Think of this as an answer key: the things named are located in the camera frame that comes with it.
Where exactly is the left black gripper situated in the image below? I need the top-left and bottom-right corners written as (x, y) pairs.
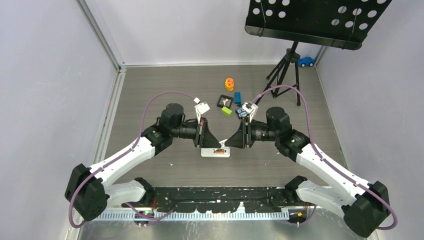
top-left (170, 117), bottom-right (221, 149)

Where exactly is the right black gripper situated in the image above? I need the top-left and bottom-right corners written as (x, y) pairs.
top-left (225, 117), bottom-right (280, 149)

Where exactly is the white remote control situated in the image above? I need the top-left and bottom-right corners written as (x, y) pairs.
top-left (200, 147), bottom-right (231, 158)

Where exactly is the white battery cover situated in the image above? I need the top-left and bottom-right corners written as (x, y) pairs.
top-left (219, 139), bottom-right (227, 148)

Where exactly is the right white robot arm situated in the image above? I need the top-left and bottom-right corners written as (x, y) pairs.
top-left (225, 107), bottom-right (391, 238)

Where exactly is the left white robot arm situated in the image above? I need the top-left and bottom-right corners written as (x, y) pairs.
top-left (64, 102), bottom-right (221, 222)

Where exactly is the blue owl toy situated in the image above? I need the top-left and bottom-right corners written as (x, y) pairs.
top-left (235, 107), bottom-right (249, 120)

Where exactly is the green block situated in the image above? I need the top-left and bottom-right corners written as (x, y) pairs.
top-left (221, 106), bottom-right (233, 116)

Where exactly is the blue toy brick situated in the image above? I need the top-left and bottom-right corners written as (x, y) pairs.
top-left (234, 92), bottom-right (242, 105)

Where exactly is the orange yellow toy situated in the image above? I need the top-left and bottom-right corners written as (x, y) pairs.
top-left (224, 77), bottom-right (234, 92)

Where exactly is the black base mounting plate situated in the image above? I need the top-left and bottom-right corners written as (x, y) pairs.
top-left (121, 186), bottom-right (315, 223)

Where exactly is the blue toy car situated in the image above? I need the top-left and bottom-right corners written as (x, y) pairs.
top-left (297, 57), bottom-right (316, 68)

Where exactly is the black perforated music stand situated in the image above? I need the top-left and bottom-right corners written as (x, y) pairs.
top-left (244, 0), bottom-right (391, 90)

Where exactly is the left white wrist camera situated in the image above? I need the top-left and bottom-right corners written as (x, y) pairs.
top-left (193, 97), bottom-right (210, 124)

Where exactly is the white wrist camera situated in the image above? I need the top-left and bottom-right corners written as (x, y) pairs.
top-left (193, 97), bottom-right (210, 124)
top-left (242, 102), bottom-right (258, 123)

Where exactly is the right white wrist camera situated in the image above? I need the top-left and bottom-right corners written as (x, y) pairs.
top-left (242, 102), bottom-right (258, 123)

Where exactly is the black square frame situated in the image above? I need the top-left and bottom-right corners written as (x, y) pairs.
top-left (216, 94), bottom-right (234, 109)

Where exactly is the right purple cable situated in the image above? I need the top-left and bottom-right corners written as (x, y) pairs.
top-left (250, 84), bottom-right (398, 231)

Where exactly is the purple cable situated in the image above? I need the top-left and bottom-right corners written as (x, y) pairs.
top-left (250, 84), bottom-right (398, 231)
top-left (68, 91), bottom-right (201, 229)

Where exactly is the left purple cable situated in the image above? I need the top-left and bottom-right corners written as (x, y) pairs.
top-left (68, 91), bottom-right (201, 229)

